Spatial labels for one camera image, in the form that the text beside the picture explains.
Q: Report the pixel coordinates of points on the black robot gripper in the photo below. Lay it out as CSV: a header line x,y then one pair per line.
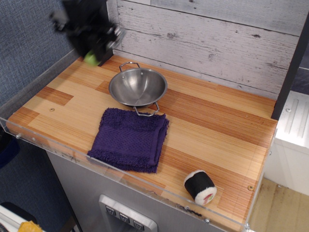
x,y
87,26

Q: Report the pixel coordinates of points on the green handled grey spatula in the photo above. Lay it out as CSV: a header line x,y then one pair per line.
x,y
90,58

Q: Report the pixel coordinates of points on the folded purple towel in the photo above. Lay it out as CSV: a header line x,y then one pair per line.
x,y
128,141

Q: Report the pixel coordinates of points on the clear acrylic table edge guard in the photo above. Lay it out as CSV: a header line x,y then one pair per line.
x,y
232,151

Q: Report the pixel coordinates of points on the plush sushi roll toy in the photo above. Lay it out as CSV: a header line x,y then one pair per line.
x,y
200,187

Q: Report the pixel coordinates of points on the grey toy dispenser panel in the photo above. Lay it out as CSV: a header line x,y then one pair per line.
x,y
127,215

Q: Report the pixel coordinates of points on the yellow black object bottom left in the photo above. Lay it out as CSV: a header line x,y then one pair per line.
x,y
15,219

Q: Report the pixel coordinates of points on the white grooved side unit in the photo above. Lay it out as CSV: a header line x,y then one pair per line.
x,y
288,161

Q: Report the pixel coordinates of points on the stainless steel bowl with handles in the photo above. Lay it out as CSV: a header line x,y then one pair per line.
x,y
139,88

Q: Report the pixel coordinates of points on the dark right vertical post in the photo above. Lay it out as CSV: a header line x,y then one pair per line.
x,y
292,71

